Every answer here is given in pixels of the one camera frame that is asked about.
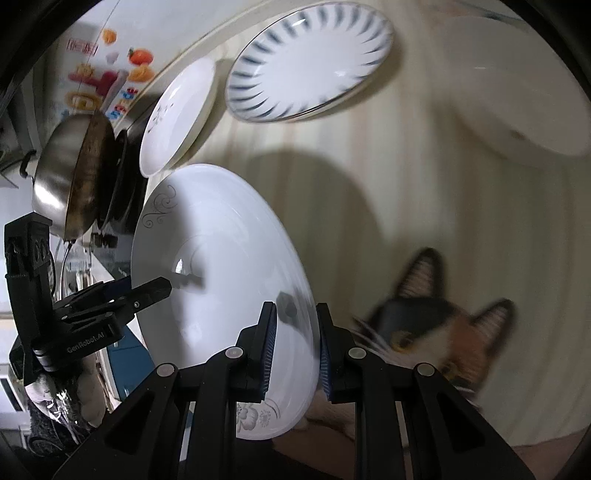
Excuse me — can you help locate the blue leaf pattern plate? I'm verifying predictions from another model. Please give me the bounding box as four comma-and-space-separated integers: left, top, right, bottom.
225, 1, 394, 123

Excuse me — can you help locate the striped cat tablecloth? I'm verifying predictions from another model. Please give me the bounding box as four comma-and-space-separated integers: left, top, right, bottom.
184, 1, 590, 475

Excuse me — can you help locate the white plate grey floral print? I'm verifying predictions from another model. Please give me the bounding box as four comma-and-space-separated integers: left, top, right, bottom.
130, 164, 320, 440

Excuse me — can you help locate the colourful wall sticker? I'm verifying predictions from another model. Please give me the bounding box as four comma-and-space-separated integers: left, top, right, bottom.
60, 28, 155, 122

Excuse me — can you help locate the stainless steel wok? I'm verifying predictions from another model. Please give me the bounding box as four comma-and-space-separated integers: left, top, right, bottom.
32, 111, 117, 241

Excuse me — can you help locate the white ceramic bowl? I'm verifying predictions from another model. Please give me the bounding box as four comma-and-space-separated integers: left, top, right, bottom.
439, 16, 590, 168

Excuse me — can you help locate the small white plate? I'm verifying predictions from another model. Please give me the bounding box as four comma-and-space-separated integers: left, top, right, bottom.
139, 57, 218, 178

